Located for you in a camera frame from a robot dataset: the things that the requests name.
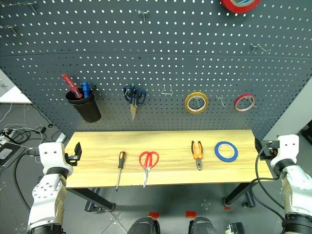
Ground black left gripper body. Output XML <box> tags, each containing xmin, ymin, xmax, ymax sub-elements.
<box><xmin>64</xmin><ymin>152</ymin><xmax>79</xmax><ymax>167</ymax></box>

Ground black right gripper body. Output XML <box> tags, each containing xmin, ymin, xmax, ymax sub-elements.
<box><xmin>260</xmin><ymin>139</ymin><xmax>279</xmax><ymax>161</ymax></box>

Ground black cup holder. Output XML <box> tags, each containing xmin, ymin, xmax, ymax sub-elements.
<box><xmin>65</xmin><ymin>87</ymin><xmax>102</xmax><ymax>123</ymax></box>

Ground orange black pliers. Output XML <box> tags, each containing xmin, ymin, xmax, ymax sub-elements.
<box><xmin>191</xmin><ymin>140</ymin><xmax>204</xmax><ymax>171</ymax></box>

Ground white cabinet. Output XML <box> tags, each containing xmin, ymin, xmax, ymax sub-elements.
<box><xmin>0</xmin><ymin>69</ymin><xmax>33</xmax><ymax>105</ymax></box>

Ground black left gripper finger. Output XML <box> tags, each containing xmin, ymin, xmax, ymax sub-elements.
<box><xmin>74</xmin><ymin>141</ymin><xmax>82</xmax><ymax>161</ymax></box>

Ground black orange handled screwdriver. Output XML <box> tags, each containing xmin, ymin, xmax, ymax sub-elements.
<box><xmin>115</xmin><ymin>151</ymin><xmax>127</xmax><ymax>192</ymax></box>

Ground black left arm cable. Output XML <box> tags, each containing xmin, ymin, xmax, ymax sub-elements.
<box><xmin>13</xmin><ymin>150</ymin><xmax>40</xmax><ymax>213</ymax></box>

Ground long metal pegboard hook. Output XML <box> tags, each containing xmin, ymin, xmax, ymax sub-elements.
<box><xmin>250</xmin><ymin>43</ymin><xmax>272</xmax><ymax>53</ymax></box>
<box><xmin>6</xmin><ymin>0</ymin><xmax>39</xmax><ymax>14</ymax></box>
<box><xmin>0</xmin><ymin>24</ymin><xmax>20</xmax><ymax>35</ymax></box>

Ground tangled floor cables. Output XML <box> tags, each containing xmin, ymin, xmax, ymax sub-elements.
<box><xmin>0</xmin><ymin>103</ymin><xmax>64</xmax><ymax>150</ymax></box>

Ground wire loop pegboard hook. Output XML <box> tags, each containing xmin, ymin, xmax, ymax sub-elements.
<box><xmin>161</xmin><ymin>83</ymin><xmax>174</xmax><ymax>96</ymax></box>

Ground yellow tape roll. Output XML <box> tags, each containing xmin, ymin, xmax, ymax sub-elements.
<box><xmin>184</xmin><ymin>91</ymin><xmax>210</xmax><ymax>114</ymax></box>

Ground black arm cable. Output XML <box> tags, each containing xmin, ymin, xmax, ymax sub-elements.
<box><xmin>248</xmin><ymin>145</ymin><xmax>287</xmax><ymax>220</ymax></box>
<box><xmin>13</xmin><ymin>150</ymin><xmax>40</xmax><ymax>213</ymax></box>

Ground black flat floor device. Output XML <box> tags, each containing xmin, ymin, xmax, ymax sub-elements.
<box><xmin>0</xmin><ymin>142</ymin><xmax>27</xmax><ymax>168</ymax></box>

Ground blue tape roll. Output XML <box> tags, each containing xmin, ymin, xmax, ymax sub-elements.
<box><xmin>214</xmin><ymin>141</ymin><xmax>239</xmax><ymax>162</ymax></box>

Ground black table leg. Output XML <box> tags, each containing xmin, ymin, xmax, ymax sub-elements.
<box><xmin>222</xmin><ymin>181</ymin><xmax>257</xmax><ymax>208</ymax></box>
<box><xmin>65</xmin><ymin>187</ymin><xmax>117</xmax><ymax>213</ymax></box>

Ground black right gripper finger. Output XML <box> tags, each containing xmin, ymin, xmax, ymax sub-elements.
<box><xmin>254</xmin><ymin>137</ymin><xmax>264</xmax><ymax>154</ymax></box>

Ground red handled scissors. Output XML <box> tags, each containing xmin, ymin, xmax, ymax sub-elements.
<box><xmin>138</xmin><ymin>151</ymin><xmax>160</xmax><ymax>189</ymax></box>

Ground blue handled screwdriver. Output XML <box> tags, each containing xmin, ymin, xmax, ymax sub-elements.
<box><xmin>81</xmin><ymin>81</ymin><xmax>92</xmax><ymax>99</ymax></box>

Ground blue handled scissors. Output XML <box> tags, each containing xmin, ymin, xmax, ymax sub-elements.
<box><xmin>122</xmin><ymin>85</ymin><xmax>147</xmax><ymax>121</ymax></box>

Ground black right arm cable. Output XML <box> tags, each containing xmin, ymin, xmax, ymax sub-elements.
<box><xmin>248</xmin><ymin>145</ymin><xmax>287</xmax><ymax>220</ymax></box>

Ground dark grey pegboard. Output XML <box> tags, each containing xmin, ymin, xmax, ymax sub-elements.
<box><xmin>0</xmin><ymin>0</ymin><xmax>312</xmax><ymax>141</ymax></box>

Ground dark rounded shape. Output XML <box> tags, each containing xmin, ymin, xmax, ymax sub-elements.
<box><xmin>188</xmin><ymin>216</ymin><xmax>217</xmax><ymax>234</ymax></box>
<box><xmin>126</xmin><ymin>216</ymin><xmax>161</xmax><ymax>234</ymax></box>

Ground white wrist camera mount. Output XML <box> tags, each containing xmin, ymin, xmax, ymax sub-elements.
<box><xmin>38</xmin><ymin>142</ymin><xmax>74</xmax><ymax>174</ymax></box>
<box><xmin>270</xmin><ymin>134</ymin><xmax>300</xmax><ymax>169</ymax></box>

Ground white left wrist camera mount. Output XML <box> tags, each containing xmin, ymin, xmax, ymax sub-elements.
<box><xmin>38</xmin><ymin>142</ymin><xmax>74</xmax><ymax>174</ymax></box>

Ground white black small device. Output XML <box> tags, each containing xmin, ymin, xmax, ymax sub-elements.
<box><xmin>225</xmin><ymin>222</ymin><xmax>245</xmax><ymax>234</ymax></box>

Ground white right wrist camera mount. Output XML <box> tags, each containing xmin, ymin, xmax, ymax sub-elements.
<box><xmin>270</xmin><ymin>134</ymin><xmax>300</xmax><ymax>169</ymax></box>

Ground thin red tape roll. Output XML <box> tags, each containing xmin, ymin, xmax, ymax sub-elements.
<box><xmin>234</xmin><ymin>93</ymin><xmax>257</xmax><ymax>113</ymax></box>

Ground red handled screwdriver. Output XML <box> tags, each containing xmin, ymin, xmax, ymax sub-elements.
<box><xmin>60</xmin><ymin>73</ymin><xmax>84</xmax><ymax>99</ymax></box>

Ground white power strip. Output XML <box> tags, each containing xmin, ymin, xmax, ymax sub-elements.
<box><xmin>0</xmin><ymin>130</ymin><xmax>13</xmax><ymax>145</ymax></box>

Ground large red tape roll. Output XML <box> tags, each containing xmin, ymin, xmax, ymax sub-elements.
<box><xmin>219</xmin><ymin>0</ymin><xmax>262</xmax><ymax>14</ymax></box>

